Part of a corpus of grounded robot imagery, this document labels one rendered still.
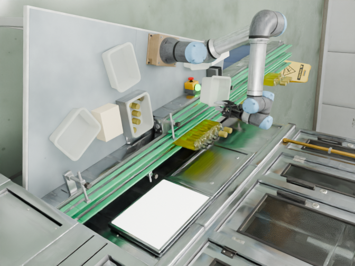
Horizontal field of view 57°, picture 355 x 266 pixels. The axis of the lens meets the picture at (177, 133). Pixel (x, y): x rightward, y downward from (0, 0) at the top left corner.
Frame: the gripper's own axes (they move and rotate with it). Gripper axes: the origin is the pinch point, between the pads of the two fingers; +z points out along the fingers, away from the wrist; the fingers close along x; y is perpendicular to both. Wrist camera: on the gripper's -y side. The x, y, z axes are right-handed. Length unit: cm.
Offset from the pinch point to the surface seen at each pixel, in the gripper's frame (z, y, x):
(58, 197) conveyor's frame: 22, 85, 46
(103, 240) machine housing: -31, 105, 28
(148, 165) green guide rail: 14, 35, 38
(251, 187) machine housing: -37, 8, 35
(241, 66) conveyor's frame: 28, -74, -17
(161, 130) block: 20.2, 20.6, 20.8
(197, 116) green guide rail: 16.0, -7.8, 13.7
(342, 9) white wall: 93, -559, -124
